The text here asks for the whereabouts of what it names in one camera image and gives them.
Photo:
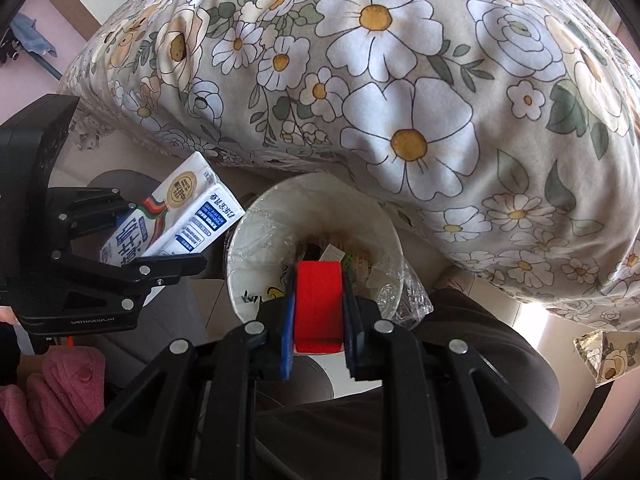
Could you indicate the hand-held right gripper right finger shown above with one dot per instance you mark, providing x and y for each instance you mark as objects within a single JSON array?
[{"x": 350, "y": 330}]

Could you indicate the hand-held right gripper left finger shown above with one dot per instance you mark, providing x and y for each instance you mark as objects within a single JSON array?
[{"x": 287, "y": 330}]

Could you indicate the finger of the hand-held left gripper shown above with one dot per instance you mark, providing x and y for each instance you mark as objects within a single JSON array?
[
  {"x": 120, "y": 272},
  {"x": 85, "y": 210}
]

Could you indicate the red foam block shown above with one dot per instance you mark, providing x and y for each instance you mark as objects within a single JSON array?
[{"x": 317, "y": 305}]

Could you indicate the white and blue milk carton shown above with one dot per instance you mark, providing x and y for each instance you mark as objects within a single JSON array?
[{"x": 175, "y": 210}]

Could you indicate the white trash bin with liner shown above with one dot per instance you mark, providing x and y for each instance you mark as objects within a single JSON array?
[{"x": 412, "y": 305}]

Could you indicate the blue cloth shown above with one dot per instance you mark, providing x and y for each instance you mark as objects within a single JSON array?
[{"x": 30, "y": 35}]

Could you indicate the person's dark trouser leg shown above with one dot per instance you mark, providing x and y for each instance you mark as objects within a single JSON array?
[{"x": 475, "y": 325}]

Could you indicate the pink fleece clothing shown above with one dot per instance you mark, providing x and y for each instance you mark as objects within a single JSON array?
[{"x": 55, "y": 400}]

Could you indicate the floral bear print blanket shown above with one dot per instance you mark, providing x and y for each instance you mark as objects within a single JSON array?
[{"x": 450, "y": 60}]

